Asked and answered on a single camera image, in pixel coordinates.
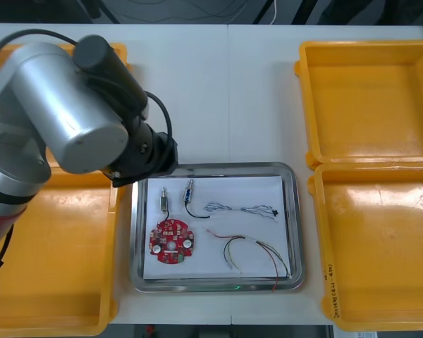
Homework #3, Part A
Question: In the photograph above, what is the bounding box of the white paper sheet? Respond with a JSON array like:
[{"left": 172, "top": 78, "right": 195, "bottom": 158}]
[{"left": 143, "top": 175, "right": 290, "bottom": 281}]

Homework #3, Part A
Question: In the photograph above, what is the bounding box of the small metal solenoid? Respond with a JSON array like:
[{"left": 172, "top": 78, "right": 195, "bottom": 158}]
[{"left": 158, "top": 187, "right": 173, "bottom": 222}]

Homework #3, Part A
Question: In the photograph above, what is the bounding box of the red black green-yellow wire harness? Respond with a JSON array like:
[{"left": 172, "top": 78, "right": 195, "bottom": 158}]
[{"left": 204, "top": 227, "right": 293, "bottom": 294}]

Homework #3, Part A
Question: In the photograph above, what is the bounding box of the blue-white twisted wire harness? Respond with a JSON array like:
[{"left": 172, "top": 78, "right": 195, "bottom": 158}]
[{"left": 204, "top": 200, "right": 281, "bottom": 221}]

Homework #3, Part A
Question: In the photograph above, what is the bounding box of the yellow-orange plastic bin with handwriting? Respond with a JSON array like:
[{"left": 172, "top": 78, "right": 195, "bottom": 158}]
[{"left": 308, "top": 161, "right": 423, "bottom": 332}]

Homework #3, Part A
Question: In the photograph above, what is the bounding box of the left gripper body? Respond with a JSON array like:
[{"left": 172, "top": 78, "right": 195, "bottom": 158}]
[{"left": 112, "top": 132, "right": 179, "bottom": 188}]

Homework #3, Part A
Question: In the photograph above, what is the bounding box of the metal solenoid with blue label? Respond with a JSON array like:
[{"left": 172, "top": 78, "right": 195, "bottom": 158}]
[{"left": 181, "top": 179, "right": 212, "bottom": 220}]

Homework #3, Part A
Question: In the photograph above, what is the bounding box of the round red circuit board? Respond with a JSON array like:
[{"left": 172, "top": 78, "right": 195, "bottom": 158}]
[{"left": 148, "top": 217, "right": 195, "bottom": 265}]

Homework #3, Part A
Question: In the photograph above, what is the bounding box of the steel tray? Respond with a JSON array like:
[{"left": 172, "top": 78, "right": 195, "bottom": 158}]
[{"left": 129, "top": 161, "right": 306, "bottom": 294}]

